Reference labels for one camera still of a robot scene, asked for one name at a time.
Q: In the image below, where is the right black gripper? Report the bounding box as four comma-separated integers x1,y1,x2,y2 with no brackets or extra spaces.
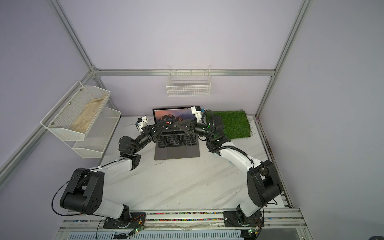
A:
178,119,216,139

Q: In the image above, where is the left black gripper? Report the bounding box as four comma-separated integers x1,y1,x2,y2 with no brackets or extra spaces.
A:
133,123,166,155

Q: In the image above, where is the grey laptop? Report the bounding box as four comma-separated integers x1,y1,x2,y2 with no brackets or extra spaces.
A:
153,106,200,161

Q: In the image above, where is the black wireless mouse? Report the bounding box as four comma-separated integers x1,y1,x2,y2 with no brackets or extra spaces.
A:
164,119,177,130

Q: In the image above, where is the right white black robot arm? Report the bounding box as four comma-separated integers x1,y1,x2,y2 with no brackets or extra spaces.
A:
175,110,283,226

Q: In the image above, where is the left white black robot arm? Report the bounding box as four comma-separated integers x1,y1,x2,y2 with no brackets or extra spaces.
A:
60,121,169,225

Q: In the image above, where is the green artificial grass mat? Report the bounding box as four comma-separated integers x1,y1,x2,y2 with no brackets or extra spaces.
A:
214,109,252,140

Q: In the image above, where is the white lower mesh shelf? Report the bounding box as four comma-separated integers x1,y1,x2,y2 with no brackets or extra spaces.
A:
64,107,121,159

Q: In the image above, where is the white mesh shelf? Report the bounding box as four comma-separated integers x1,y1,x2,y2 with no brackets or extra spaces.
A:
64,107,121,159
40,82,110,142

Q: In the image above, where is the beige cloth in shelf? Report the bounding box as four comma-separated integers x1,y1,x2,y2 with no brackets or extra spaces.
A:
70,97,106,134

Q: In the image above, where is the white upper mesh shelf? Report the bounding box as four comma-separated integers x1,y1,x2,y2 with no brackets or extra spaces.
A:
40,82,110,142

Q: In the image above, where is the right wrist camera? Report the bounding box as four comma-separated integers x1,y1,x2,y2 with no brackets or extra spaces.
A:
191,106,204,122

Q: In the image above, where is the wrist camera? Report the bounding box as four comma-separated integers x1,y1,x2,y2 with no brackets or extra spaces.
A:
135,116,148,133
191,106,204,122

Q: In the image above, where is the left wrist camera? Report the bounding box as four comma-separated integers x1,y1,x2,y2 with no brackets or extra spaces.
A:
135,116,148,133

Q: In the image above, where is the white wire wall basket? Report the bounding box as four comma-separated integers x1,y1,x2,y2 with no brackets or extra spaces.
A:
166,65,211,97

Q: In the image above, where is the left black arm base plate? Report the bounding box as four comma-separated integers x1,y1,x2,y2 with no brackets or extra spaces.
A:
103,212,146,229

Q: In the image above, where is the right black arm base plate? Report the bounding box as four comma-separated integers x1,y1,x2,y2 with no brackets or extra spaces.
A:
223,211,264,227

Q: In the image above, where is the aluminium front rail frame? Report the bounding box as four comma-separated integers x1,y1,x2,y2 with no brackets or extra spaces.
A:
55,208,313,240

